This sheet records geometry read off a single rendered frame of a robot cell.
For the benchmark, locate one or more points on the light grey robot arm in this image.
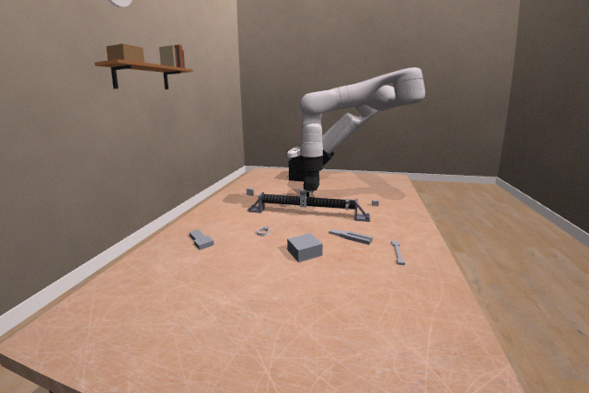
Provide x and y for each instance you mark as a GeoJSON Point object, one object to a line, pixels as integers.
{"type": "Point", "coordinates": [368, 97]}

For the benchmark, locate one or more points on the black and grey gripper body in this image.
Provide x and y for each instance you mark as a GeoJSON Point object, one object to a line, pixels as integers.
{"type": "Point", "coordinates": [311, 162]}

